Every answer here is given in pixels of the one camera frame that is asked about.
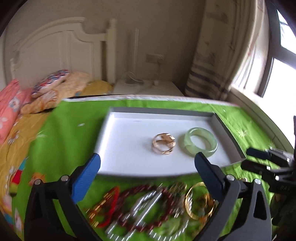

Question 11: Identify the gold interlocked ring bracelet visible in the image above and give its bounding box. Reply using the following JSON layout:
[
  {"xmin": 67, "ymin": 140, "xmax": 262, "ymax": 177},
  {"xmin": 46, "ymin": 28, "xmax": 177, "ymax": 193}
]
[{"xmin": 151, "ymin": 132, "xmax": 176, "ymax": 155}]

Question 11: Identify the white bedside table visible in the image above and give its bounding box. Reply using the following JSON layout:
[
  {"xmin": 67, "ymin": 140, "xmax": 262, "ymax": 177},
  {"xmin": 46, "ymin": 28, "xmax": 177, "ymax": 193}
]
[{"xmin": 112, "ymin": 80, "xmax": 184, "ymax": 96}]

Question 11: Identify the red woven cord bracelet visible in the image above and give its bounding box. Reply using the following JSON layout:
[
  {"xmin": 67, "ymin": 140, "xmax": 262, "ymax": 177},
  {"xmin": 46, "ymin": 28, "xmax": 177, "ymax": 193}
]
[{"xmin": 86, "ymin": 185, "xmax": 121, "ymax": 229}]

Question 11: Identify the wall power socket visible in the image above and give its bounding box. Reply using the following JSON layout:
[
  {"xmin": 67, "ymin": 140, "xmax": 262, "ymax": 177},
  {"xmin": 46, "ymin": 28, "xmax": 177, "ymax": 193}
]
[{"xmin": 145, "ymin": 54, "xmax": 165, "ymax": 64}]

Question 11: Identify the dark red bead bracelet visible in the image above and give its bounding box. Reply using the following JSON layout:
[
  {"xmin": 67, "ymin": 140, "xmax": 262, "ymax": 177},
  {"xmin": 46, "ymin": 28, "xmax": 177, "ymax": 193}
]
[{"xmin": 114, "ymin": 184, "xmax": 186, "ymax": 232}]

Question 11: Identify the green jade bangle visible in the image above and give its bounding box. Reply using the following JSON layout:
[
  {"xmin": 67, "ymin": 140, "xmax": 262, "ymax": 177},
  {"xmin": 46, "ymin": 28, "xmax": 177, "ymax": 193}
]
[{"xmin": 184, "ymin": 128, "xmax": 218, "ymax": 157}]

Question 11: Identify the yellow bed sheet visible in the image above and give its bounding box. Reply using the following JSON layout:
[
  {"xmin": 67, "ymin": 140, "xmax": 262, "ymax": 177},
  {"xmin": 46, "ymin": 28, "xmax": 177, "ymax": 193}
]
[{"xmin": 0, "ymin": 79, "xmax": 114, "ymax": 232}]

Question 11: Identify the dark framed window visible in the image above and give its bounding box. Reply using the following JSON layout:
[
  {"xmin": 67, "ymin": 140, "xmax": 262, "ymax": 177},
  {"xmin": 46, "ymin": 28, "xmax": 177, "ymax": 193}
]
[{"xmin": 256, "ymin": 1, "xmax": 295, "ymax": 97}]

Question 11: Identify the pink folded quilt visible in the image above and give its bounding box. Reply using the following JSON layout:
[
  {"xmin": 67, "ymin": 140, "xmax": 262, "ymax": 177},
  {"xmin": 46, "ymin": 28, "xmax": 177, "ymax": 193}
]
[{"xmin": 0, "ymin": 79, "xmax": 31, "ymax": 145}]

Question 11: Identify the patterned round cushion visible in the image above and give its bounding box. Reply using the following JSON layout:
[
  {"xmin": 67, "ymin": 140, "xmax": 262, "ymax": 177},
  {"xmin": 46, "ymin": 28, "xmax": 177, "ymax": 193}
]
[{"xmin": 31, "ymin": 69, "xmax": 70, "ymax": 98}]

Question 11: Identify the white bed headboard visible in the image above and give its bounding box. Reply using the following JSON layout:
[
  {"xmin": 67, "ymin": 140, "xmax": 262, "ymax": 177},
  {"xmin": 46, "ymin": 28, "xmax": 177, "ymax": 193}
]
[{"xmin": 10, "ymin": 17, "xmax": 117, "ymax": 88}]

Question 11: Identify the grey shallow tray box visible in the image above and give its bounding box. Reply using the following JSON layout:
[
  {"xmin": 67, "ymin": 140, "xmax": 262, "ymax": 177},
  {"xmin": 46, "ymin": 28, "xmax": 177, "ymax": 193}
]
[{"xmin": 95, "ymin": 107, "xmax": 245, "ymax": 177}]

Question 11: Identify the green cartoon tablecloth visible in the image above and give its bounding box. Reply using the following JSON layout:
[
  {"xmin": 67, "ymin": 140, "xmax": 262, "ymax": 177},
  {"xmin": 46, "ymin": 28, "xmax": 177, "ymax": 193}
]
[{"xmin": 12, "ymin": 99, "xmax": 276, "ymax": 240}]

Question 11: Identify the thin floor lamp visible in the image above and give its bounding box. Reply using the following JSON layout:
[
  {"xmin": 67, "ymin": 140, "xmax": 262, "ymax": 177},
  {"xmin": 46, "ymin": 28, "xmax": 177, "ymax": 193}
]
[{"xmin": 125, "ymin": 28, "xmax": 143, "ymax": 86}]

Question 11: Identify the gold bangle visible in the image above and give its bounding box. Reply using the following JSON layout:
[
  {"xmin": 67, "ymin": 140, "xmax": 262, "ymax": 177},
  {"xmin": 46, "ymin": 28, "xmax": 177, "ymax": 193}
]
[{"xmin": 184, "ymin": 182, "xmax": 216, "ymax": 222}]

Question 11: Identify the white pearl necklace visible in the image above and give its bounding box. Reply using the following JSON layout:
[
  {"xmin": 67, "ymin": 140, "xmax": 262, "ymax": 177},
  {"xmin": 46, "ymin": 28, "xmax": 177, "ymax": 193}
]
[{"xmin": 105, "ymin": 187, "xmax": 190, "ymax": 241}]

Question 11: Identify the yellow floral pillow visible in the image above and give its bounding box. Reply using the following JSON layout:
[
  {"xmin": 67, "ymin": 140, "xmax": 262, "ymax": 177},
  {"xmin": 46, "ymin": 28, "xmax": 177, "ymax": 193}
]
[{"xmin": 21, "ymin": 72, "xmax": 91, "ymax": 115}]

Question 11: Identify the striped printed curtain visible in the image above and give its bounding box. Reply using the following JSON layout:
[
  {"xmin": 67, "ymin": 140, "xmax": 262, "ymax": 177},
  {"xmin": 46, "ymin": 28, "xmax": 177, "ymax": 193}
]
[{"xmin": 185, "ymin": 1, "xmax": 269, "ymax": 100}]

